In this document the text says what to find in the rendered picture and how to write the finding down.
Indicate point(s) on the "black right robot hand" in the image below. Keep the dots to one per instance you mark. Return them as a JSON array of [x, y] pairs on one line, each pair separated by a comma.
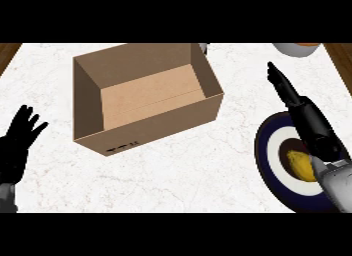
[[306, 116]]

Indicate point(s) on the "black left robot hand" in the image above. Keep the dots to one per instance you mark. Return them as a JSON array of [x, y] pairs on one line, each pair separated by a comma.
[[13, 146]]

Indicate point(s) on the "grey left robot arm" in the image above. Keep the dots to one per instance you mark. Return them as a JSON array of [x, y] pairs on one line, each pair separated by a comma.
[[1, 198]]

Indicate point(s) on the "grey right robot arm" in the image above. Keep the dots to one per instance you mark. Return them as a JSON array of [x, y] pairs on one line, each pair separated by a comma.
[[342, 186]]

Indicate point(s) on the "dark blue and white plate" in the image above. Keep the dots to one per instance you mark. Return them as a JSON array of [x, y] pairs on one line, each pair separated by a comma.
[[272, 156]]

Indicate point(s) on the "yellow lemon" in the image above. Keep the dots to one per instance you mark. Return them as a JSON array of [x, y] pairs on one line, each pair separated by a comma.
[[300, 165]]

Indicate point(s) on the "brown cardboard box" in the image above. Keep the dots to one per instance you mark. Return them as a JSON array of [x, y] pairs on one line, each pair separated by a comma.
[[149, 96]]

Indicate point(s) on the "grey bowl with orange content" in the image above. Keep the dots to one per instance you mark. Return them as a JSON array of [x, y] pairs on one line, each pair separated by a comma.
[[295, 48]]

